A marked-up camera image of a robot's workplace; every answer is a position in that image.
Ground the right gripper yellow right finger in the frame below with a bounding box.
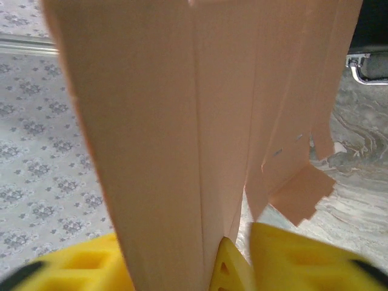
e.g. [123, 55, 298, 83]
[212, 222, 388, 291]

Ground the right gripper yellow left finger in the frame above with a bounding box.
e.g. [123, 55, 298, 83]
[0, 232, 135, 291]

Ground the orange cardboard box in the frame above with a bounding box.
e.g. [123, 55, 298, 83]
[41, 0, 364, 291]

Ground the aluminium corner post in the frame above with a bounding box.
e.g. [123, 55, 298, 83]
[0, 32, 59, 56]

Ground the black case with metal handle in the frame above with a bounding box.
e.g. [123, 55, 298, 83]
[345, 0, 388, 85]

